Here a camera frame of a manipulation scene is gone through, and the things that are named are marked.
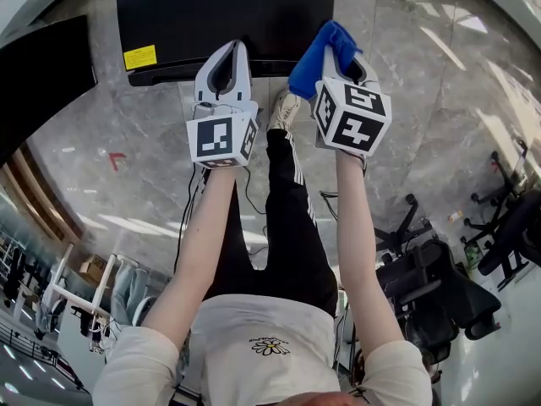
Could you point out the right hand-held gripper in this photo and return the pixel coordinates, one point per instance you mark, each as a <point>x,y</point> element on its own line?
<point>353,125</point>

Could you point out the person's black striped trousers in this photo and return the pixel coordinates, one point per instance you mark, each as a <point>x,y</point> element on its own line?
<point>287,226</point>

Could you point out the white desk frame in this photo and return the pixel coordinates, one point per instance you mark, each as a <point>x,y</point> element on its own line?
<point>101,286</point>

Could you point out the small green packet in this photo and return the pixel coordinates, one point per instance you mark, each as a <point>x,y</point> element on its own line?
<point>472,254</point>

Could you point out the small black fridge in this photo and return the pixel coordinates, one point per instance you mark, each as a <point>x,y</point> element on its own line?
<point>211,11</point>

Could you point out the person's white shoe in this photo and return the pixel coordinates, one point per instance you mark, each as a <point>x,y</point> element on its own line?
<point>284,110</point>

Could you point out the light denim garment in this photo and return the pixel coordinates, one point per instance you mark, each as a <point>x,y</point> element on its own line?
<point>129,290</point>

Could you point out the brown cardboard box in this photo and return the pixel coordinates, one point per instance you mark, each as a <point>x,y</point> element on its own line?
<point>94,269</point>

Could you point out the curved wooden wall trim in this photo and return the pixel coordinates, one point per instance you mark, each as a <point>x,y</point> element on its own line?
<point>42,197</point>

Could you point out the blue cleaning cloth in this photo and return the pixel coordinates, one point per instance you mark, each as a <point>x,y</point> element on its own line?
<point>306,66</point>

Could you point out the person's white flower t-shirt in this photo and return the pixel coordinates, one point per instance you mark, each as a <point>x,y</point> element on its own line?
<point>253,374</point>

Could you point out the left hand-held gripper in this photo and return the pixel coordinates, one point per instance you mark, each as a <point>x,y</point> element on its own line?
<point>209,140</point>

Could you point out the tall black cabinet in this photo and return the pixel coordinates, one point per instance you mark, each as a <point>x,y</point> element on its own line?
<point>38,91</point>

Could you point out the grey window ledge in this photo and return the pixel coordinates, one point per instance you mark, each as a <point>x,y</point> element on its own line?
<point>42,2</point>

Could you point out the person's right forearm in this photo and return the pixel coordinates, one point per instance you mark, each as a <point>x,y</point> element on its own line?
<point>363,248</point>

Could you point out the person's left forearm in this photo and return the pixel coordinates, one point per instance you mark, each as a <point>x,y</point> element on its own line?
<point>198,260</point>

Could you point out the small tan bottle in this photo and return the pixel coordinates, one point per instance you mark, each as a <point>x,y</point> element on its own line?
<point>455,217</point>

